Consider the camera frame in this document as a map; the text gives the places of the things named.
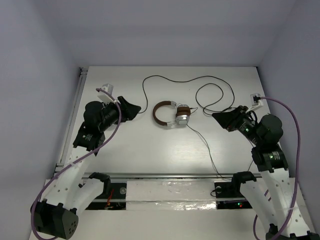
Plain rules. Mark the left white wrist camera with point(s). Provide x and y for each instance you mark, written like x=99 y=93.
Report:
x=105 y=94

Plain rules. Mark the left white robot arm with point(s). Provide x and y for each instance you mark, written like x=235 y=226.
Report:
x=58 y=206

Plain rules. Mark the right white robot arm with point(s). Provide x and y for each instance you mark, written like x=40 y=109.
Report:
x=277 y=209

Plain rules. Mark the brown silver headphones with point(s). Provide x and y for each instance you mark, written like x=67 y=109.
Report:
x=179 y=117

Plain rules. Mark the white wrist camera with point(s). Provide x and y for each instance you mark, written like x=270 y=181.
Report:
x=105 y=94
x=256 y=102

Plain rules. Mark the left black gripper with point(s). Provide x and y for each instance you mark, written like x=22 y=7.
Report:
x=121 y=110

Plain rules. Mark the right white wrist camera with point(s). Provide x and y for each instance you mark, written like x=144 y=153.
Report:
x=256 y=102

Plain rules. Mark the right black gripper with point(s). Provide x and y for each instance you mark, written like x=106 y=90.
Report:
x=229 y=119

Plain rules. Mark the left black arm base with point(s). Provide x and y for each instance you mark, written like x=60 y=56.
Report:
x=115 y=199

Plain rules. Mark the aluminium left rail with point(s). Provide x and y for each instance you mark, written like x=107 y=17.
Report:
x=83 y=72

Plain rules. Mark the aluminium front rail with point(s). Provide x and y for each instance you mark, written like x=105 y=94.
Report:
x=136 y=176

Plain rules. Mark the aluminium rail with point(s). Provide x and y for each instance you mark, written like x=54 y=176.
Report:
x=136 y=176
x=83 y=72

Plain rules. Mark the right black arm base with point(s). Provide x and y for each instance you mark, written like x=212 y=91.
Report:
x=227 y=198

